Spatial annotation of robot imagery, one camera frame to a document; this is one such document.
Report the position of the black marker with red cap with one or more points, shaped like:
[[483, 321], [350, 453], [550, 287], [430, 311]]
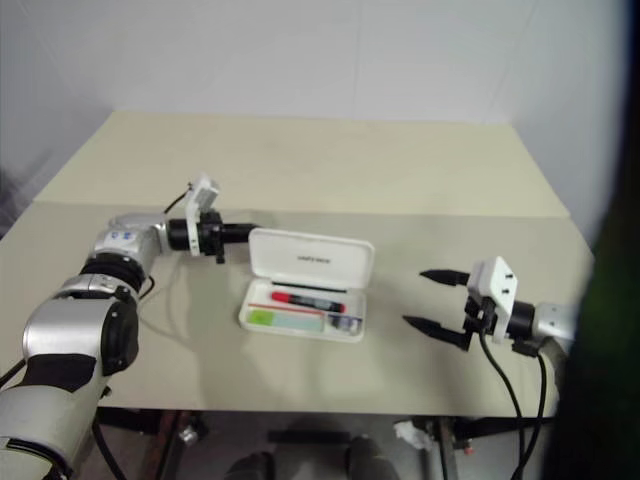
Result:
[[310, 301]]

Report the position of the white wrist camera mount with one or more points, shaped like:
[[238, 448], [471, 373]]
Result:
[[497, 285], [202, 197]]

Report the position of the rusty metal table leg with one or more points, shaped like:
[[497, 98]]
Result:
[[172, 450], [446, 450]]

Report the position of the green highlighter pen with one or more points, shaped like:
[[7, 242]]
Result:
[[285, 320]]

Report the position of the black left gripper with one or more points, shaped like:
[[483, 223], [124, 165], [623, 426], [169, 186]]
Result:
[[211, 232]]

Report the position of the small blue white eraser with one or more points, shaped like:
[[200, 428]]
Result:
[[344, 323]]

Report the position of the small shiny metal piece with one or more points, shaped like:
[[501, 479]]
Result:
[[187, 435]]

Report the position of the white pen case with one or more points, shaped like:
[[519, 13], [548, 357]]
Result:
[[310, 257]]

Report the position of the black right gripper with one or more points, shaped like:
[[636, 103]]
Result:
[[480, 317]]

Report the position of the thin black pen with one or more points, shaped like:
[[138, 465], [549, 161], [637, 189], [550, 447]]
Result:
[[310, 286]]

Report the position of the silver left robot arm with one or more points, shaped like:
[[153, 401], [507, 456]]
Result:
[[80, 325]]

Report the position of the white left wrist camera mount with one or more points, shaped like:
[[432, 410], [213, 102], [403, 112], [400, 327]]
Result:
[[202, 197]]

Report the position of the crumpled white paper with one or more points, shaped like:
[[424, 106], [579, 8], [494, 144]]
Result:
[[412, 432]]

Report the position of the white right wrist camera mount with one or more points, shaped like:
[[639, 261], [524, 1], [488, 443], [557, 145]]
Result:
[[497, 285]]

